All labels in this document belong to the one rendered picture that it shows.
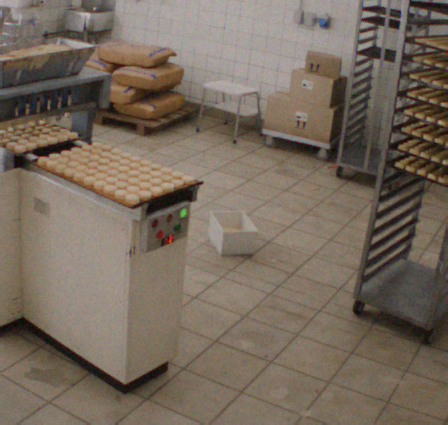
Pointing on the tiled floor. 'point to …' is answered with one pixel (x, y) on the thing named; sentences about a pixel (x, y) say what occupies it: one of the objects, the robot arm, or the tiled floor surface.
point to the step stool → (232, 103)
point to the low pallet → (142, 118)
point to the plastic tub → (232, 233)
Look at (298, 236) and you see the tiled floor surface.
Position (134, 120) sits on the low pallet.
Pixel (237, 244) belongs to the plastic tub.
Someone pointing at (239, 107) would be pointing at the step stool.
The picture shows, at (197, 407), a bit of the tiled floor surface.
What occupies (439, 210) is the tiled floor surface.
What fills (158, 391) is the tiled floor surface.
